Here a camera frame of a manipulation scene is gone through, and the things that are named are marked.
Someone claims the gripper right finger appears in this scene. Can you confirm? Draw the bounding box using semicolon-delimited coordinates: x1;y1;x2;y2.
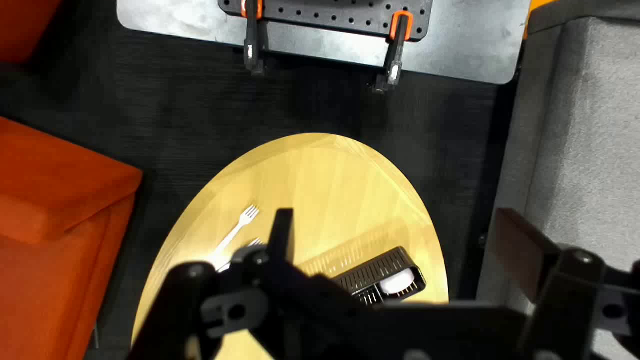
492;207;640;360

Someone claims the orange armchair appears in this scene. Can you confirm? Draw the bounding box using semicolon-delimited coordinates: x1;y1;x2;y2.
0;116;145;360

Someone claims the black cutlery holder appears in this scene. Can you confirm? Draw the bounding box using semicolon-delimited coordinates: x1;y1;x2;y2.
330;246;427;307

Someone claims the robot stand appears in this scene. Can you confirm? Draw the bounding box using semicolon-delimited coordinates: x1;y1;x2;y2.
116;0;532;85

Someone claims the white plastic fork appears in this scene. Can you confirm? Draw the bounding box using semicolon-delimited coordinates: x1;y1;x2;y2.
207;204;260;269
217;238;265;274

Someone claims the grey armchair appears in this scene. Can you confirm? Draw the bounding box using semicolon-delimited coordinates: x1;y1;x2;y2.
475;0;640;360

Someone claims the white plastic spoon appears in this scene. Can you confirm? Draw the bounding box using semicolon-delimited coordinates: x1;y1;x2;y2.
379;268;416;296

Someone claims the black and orange clamp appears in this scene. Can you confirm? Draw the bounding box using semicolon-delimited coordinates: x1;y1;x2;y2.
240;0;266;76
372;10;415;95

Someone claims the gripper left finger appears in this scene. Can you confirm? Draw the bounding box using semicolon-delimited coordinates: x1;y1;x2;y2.
127;208;372;360

